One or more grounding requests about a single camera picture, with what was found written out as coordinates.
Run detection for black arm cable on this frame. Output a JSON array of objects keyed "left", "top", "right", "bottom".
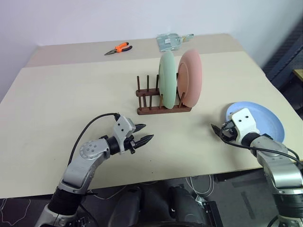
[
  {"left": 221, "top": 121, "right": 303, "bottom": 170},
  {"left": 68, "top": 113, "right": 121, "bottom": 166}
]

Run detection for pink plate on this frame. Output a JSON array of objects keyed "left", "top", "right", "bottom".
[{"left": 177, "top": 48, "right": 203, "bottom": 108}]

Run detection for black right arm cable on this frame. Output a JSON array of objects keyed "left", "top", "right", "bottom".
[{"left": 221, "top": 121, "right": 303, "bottom": 170}]

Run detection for dark wooden dish rack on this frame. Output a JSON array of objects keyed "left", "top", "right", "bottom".
[{"left": 135, "top": 72, "right": 193, "bottom": 116}]

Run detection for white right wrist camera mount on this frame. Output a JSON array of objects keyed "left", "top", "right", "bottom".
[{"left": 230, "top": 107, "right": 260, "bottom": 145}]

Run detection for clear plastic bag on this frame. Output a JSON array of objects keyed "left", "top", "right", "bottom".
[{"left": 156, "top": 33, "right": 183, "bottom": 52}]

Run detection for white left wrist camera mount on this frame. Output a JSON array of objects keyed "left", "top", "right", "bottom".
[{"left": 113, "top": 114, "right": 137, "bottom": 156}]

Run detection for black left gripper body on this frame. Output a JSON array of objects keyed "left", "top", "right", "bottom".
[{"left": 125, "top": 124, "right": 142, "bottom": 155}]

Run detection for orange handled pliers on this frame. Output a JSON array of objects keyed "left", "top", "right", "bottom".
[{"left": 104, "top": 42, "right": 134, "bottom": 56}]

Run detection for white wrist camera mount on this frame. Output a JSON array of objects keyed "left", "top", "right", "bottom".
[
  {"left": 230, "top": 107, "right": 260, "bottom": 145},
  {"left": 113, "top": 114, "right": 137, "bottom": 156}
]

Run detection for white floor cable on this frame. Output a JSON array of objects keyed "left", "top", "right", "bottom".
[{"left": 185, "top": 174, "right": 215, "bottom": 197}]

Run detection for green plate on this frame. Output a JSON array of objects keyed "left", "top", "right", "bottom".
[{"left": 158, "top": 50, "right": 178, "bottom": 110}]

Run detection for black floor box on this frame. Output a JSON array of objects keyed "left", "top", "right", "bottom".
[{"left": 203, "top": 200, "right": 223, "bottom": 227}]

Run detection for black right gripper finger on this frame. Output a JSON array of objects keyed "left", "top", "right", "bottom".
[{"left": 210, "top": 123, "right": 223, "bottom": 139}]

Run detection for dark rounded shape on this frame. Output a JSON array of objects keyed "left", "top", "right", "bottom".
[
  {"left": 167, "top": 185, "right": 211, "bottom": 227},
  {"left": 107, "top": 186, "right": 143, "bottom": 227}
]

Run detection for small clear plastic packet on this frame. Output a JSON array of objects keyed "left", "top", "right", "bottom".
[{"left": 180, "top": 33, "right": 195, "bottom": 44}]

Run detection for light wooden board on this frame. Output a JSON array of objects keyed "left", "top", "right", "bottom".
[{"left": 292, "top": 68, "right": 303, "bottom": 84}]

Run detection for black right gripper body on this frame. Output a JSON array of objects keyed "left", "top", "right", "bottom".
[{"left": 219, "top": 120, "right": 239, "bottom": 143}]

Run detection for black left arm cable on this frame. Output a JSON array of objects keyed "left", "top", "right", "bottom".
[{"left": 68, "top": 113, "right": 121, "bottom": 166}]

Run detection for blue plate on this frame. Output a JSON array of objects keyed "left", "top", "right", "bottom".
[{"left": 224, "top": 101, "right": 286, "bottom": 144}]

